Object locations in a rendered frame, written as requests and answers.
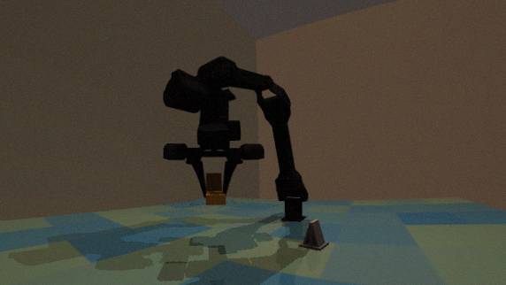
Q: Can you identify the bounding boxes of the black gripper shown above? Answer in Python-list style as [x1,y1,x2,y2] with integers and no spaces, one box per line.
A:
[164,113,265,198]

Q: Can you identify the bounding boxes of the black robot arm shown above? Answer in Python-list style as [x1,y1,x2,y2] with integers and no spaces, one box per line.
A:
[163,56,309,222]

